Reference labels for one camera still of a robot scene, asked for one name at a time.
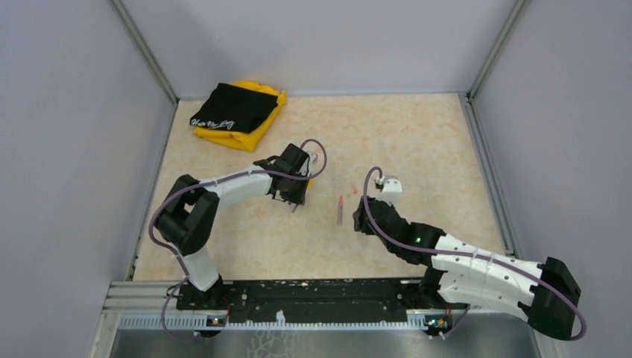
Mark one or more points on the black folded cloth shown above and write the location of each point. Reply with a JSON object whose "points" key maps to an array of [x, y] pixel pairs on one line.
{"points": [[232, 108]]}

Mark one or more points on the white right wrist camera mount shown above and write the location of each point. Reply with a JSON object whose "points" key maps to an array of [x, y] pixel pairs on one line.
{"points": [[390, 189]]}

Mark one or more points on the mauve pen with red tip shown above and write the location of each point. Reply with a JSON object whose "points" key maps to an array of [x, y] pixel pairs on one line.
{"points": [[340, 211]]}

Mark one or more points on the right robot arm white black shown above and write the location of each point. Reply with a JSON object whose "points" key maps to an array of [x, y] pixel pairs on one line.
{"points": [[544, 295]]}

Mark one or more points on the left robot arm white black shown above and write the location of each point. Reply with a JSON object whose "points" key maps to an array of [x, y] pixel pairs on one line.
{"points": [[186, 217]]}

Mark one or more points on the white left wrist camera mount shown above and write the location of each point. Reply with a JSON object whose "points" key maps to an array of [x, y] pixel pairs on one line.
{"points": [[311, 164]]}

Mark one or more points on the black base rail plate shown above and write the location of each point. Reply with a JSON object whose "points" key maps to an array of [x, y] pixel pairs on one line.
{"points": [[339, 302]]}

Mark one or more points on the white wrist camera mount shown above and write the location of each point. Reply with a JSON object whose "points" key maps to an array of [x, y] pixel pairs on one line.
{"points": [[390, 189], [311, 164]]}

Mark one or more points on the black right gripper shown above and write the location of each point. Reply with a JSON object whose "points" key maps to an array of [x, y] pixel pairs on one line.
{"points": [[361, 224]]}

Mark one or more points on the yellow folded cloth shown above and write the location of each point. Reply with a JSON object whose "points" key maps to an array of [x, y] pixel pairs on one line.
{"points": [[241, 141]]}

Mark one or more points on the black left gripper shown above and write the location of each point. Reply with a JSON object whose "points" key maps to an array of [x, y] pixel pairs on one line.
{"points": [[298, 198]]}

